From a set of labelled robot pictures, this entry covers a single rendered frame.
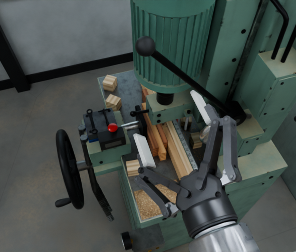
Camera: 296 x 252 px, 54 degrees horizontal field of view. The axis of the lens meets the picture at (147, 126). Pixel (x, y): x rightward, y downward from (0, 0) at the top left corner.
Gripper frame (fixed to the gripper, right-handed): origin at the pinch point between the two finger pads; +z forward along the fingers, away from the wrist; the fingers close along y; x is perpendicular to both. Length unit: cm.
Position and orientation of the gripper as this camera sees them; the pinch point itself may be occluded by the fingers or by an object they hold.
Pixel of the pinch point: (168, 120)
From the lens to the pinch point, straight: 52.7
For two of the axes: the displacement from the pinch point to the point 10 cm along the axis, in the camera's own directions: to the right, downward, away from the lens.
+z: -3.0, -7.9, 5.3
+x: -6.2, -2.7, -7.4
